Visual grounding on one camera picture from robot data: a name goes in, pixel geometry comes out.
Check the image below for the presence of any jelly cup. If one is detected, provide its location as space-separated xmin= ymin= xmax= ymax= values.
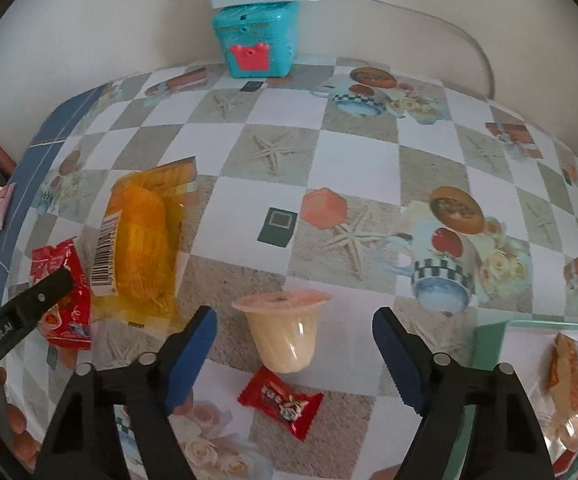
xmin=231 ymin=289 xmax=332 ymax=374

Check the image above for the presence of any orange patterned snack packet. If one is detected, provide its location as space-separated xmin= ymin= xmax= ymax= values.
xmin=547 ymin=333 xmax=578 ymax=452

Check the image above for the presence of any teal storage box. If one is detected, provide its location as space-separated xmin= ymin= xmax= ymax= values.
xmin=213 ymin=1 xmax=300 ymax=78

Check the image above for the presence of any checkered tablecloth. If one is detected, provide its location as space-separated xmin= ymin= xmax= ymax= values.
xmin=0 ymin=56 xmax=578 ymax=479

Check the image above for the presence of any teal-rimmed white tray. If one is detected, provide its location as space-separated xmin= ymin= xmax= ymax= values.
xmin=471 ymin=320 xmax=578 ymax=479

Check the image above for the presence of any red chip packet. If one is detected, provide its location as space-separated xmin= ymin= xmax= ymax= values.
xmin=29 ymin=237 xmax=94 ymax=352

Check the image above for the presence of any small red candy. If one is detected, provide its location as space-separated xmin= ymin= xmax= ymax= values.
xmin=238 ymin=366 xmax=324 ymax=441

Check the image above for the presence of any orange yellow snack bag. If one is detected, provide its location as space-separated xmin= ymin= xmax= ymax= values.
xmin=89 ymin=156 xmax=198 ymax=334

